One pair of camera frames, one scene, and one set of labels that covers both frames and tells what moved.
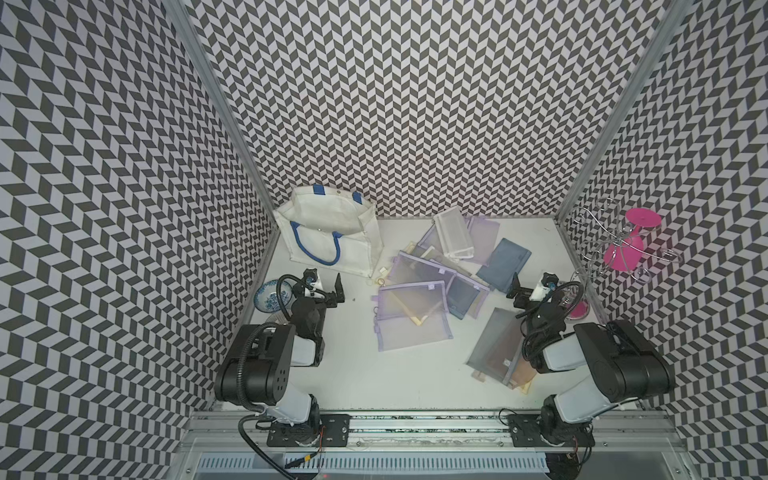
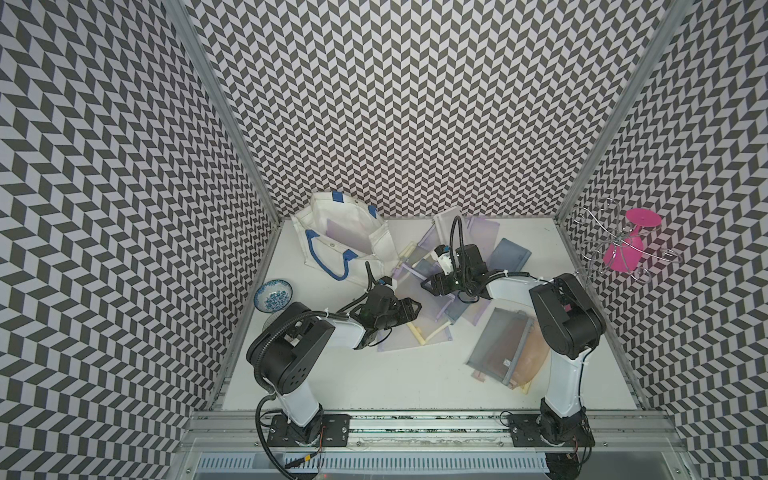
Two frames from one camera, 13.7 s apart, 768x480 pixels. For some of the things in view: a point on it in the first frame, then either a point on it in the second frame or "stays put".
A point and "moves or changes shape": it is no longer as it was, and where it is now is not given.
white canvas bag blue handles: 332,230 moves or changes shape
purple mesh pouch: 408,268 → 349,234
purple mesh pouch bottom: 394,332 stays put
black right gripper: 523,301 → 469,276
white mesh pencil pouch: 453,233 stays put
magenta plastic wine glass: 626,253 stays put
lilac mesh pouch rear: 482,234 stays put
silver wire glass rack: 612,246 stays put
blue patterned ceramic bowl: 265,297 stays put
